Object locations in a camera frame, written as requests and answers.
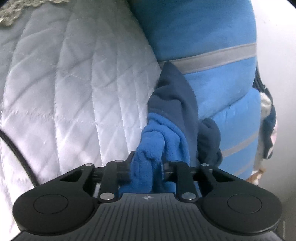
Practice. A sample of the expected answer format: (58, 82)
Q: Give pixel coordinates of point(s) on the blue pillow with grey stripes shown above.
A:
(196, 27)
(235, 120)

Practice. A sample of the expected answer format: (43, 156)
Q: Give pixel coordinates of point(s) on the beige lace cloth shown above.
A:
(9, 14)

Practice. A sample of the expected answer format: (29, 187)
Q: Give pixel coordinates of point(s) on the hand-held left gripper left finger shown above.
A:
(109, 178)

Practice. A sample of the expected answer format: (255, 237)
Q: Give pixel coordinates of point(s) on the blue fleece jacket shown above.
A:
(161, 129)

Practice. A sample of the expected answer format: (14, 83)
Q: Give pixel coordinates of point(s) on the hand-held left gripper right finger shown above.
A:
(185, 178)

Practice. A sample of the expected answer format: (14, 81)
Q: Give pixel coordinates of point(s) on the white quilted bedspread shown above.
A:
(69, 92)

